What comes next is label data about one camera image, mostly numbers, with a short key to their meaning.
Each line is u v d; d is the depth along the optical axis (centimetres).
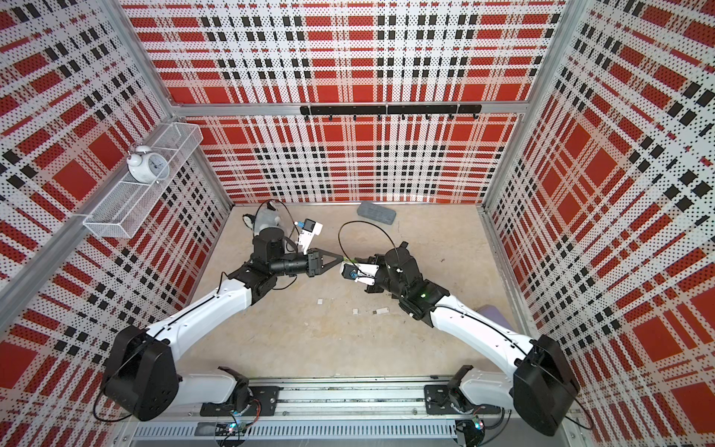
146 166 69
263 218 91
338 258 75
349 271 63
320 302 93
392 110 90
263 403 73
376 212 115
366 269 67
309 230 70
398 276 57
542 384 40
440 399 74
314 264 68
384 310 91
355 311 90
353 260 75
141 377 41
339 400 75
